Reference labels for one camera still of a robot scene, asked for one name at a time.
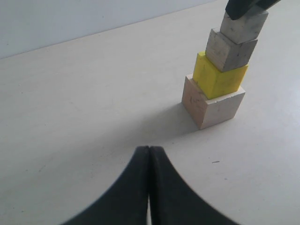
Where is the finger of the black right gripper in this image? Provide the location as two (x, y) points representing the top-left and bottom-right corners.
(225, 0), (280, 20)

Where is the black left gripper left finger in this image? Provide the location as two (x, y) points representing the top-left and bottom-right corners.
(64, 146), (150, 225)

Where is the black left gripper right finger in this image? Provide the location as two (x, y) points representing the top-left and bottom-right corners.
(149, 146), (237, 225)

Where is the small pale wooden cube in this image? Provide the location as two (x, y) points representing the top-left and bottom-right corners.
(220, 8), (269, 44)

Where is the medium grey wooden cube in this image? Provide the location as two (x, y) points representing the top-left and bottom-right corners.
(205, 29), (258, 72)

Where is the yellow cube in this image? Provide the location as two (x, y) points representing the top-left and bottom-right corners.
(193, 51), (248, 99)

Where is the large pale wooden cube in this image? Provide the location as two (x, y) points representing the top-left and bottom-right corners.
(181, 75), (245, 130)

